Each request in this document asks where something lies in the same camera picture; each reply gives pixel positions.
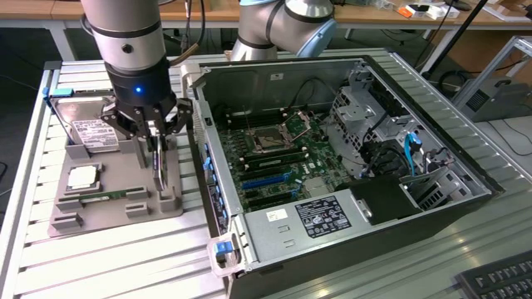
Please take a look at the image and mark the white papers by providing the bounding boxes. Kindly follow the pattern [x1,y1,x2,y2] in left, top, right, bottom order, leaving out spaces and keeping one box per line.
[482,3,532,22]

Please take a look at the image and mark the green motherboard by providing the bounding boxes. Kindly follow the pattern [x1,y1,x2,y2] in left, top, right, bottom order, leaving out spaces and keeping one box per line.
[215,107,359,212]

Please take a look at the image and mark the metal disk bay cage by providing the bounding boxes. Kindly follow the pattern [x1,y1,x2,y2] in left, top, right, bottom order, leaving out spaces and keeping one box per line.
[329,60,421,175]

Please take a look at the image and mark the long black expansion slot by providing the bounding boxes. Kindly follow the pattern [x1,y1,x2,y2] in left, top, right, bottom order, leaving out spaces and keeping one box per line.
[239,167,289,182]
[249,190,293,203]
[251,197,295,210]

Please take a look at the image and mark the silver CPU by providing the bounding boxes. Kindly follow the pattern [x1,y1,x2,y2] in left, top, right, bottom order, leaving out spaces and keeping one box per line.
[66,166,101,189]

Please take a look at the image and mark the blue disk wire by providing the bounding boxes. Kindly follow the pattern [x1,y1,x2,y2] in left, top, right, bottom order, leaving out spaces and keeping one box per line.
[403,132,423,181]

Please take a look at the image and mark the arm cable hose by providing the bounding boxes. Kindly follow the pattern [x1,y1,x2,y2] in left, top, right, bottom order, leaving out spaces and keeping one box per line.
[166,0,207,68]

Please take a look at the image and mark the hard disk with blue carrier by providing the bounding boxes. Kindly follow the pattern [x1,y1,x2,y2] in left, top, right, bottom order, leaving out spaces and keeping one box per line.
[43,88,126,154]

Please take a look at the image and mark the grey perforated metal bracket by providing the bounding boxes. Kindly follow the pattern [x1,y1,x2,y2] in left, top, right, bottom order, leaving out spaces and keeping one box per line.
[398,166,478,212]

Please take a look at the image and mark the brown cardboard piece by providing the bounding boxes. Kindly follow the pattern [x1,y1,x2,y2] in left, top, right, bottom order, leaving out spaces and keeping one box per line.
[497,0,532,16]

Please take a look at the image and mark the coiled black cable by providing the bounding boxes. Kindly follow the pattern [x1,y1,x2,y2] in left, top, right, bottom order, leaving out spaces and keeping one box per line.
[437,69,463,92]

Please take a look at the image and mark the green RAM stick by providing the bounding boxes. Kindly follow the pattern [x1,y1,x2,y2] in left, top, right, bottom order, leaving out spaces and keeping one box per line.
[79,190,129,202]
[249,153,307,169]

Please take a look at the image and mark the orange and black box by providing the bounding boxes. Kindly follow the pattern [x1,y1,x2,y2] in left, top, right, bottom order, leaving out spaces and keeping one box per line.
[397,4,430,19]

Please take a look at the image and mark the grey power supply unit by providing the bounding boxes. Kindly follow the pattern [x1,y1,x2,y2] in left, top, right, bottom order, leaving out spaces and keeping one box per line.
[243,189,371,262]

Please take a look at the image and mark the grey parts rack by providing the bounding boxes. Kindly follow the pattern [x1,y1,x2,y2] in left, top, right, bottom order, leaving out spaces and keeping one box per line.
[47,124,185,239]

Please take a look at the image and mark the wooden desk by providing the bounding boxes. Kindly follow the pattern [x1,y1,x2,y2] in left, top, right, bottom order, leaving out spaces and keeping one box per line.
[0,0,532,62]

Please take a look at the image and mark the grey control box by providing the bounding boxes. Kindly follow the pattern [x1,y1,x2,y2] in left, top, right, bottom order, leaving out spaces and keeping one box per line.
[461,77,532,124]

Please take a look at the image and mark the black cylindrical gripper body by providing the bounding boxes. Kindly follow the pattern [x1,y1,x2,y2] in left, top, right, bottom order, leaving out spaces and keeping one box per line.
[103,60,179,116]

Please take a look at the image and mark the white box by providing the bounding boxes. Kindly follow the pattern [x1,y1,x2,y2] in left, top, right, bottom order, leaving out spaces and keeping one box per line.
[427,5,462,20]

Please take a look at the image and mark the black stand pole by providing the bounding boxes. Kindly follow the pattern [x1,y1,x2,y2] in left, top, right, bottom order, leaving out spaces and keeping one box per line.
[419,0,491,78]

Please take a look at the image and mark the black open PC case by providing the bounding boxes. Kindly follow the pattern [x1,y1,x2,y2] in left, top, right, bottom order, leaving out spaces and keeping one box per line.
[179,54,507,299]

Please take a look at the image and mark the aluminium profile frame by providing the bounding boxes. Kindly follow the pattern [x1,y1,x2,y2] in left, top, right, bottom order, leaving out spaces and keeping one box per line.
[451,34,532,107]

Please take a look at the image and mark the black plastic duct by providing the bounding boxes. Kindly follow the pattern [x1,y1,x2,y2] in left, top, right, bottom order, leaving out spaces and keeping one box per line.
[337,174,423,227]

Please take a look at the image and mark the metal socket cover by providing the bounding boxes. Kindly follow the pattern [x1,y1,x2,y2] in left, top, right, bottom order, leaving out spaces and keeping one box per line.
[281,110,313,133]

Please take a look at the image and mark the black keyboard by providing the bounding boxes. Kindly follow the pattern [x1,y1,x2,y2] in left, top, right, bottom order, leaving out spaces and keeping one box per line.
[455,250,532,299]

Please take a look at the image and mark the silver chipset heatsink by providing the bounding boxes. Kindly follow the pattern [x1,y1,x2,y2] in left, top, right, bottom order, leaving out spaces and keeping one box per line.
[302,179,334,197]

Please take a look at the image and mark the graphics card with metal bracket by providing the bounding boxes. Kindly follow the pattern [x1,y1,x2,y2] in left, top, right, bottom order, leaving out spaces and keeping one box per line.
[146,120,178,192]

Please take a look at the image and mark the CPU socket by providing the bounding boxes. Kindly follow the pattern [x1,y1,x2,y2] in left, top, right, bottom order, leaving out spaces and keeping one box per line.
[245,124,295,154]

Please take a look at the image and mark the blue expansion slot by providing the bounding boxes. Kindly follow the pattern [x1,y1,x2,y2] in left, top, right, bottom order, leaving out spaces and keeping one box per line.
[242,174,293,190]

